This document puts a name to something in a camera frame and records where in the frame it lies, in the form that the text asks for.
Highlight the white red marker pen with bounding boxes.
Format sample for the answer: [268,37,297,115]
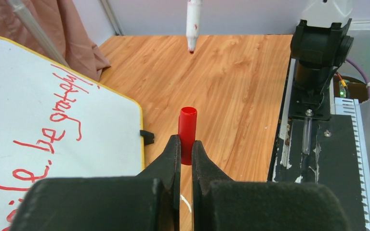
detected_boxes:
[186,0,202,54]

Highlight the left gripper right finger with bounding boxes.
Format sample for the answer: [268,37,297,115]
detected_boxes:
[192,141,350,231]

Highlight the pink shorts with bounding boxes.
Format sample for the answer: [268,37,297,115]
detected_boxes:
[0,0,110,81]

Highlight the white paper scrap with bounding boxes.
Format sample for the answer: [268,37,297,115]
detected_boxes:
[180,194,192,213]

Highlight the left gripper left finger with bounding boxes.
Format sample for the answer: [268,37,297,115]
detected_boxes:
[10,135,181,231]

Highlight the silver clothes rack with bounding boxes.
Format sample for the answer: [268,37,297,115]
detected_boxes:
[6,0,69,67]

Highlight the red marker cap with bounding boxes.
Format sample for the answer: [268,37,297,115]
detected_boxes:
[178,106,198,166]

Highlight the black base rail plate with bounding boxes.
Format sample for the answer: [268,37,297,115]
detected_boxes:
[268,60,370,231]

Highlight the yellow framed whiteboard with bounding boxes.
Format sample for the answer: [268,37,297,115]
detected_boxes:
[0,37,145,231]

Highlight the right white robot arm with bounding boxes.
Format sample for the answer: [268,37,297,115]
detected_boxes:
[289,0,354,121]

